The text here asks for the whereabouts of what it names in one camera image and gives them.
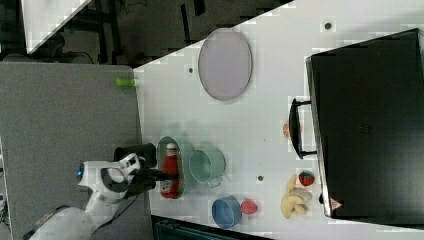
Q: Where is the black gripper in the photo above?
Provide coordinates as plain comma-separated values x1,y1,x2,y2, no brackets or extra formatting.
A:
128,169,177,197

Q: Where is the red ketchup bottle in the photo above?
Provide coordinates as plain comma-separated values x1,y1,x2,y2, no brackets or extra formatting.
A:
160,143,179,199

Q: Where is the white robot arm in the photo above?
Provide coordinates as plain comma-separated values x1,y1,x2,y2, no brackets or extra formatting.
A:
22,153,145,240

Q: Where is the green cup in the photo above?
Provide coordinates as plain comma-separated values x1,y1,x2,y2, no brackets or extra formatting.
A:
189,149,226,188

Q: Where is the blue bowl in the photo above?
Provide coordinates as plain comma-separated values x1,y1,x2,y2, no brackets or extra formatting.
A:
211,195,242,229

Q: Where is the large red strawberry toy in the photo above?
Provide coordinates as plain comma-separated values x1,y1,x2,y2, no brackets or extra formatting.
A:
241,199,258,215

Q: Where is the green marker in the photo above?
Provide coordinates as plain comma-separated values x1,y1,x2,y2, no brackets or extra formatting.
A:
115,78,136,88

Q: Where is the grey round plate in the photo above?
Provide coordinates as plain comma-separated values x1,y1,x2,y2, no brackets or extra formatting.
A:
198,28,253,101

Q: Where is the orange slice toy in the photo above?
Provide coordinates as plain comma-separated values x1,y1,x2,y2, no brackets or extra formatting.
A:
283,121,291,139

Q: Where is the peeled banana toy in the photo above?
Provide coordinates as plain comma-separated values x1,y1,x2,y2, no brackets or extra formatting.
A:
280,175,312,219

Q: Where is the small red strawberry toy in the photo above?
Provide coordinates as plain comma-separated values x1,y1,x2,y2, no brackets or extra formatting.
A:
298,171,315,187

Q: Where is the silver toaster oven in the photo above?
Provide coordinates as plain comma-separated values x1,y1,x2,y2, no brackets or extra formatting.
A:
305,28,424,229

